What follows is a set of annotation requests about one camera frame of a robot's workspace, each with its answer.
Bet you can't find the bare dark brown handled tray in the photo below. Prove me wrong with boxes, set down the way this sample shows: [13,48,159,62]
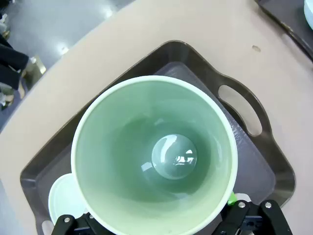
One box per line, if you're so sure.
[19,40,296,235]

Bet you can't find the bystander in black clothes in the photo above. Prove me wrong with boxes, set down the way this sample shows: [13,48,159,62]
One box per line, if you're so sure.
[0,31,30,91]

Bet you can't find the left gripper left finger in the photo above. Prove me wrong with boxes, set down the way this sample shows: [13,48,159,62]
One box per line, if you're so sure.
[50,212,111,235]

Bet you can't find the light green bowl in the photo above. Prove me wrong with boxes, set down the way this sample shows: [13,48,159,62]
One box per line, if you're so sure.
[48,173,89,227]

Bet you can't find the tall light green cup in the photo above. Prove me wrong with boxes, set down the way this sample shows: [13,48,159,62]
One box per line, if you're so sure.
[70,75,238,235]

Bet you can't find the light blue bowl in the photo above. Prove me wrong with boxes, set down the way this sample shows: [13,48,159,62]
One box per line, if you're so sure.
[303,0,313,25]

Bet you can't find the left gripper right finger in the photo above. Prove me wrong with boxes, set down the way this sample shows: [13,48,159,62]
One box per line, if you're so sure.
[215,192,294,235]

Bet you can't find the dark tray under teal cloth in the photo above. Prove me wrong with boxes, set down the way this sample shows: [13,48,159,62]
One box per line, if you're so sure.
[254,0,313,62]

